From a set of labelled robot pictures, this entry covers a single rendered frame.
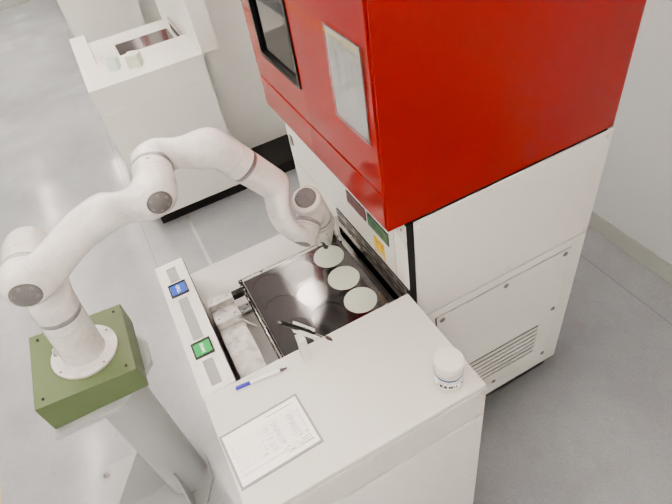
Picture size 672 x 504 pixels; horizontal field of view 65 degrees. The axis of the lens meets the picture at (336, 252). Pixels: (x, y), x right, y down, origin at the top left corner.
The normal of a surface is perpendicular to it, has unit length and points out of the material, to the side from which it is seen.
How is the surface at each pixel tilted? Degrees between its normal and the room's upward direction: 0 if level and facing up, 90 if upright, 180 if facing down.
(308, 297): 0
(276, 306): 0
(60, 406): 90
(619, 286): 0
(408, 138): 90
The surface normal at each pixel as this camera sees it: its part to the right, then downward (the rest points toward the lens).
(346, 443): -0.14, -0.70
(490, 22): 0.46, 0.58
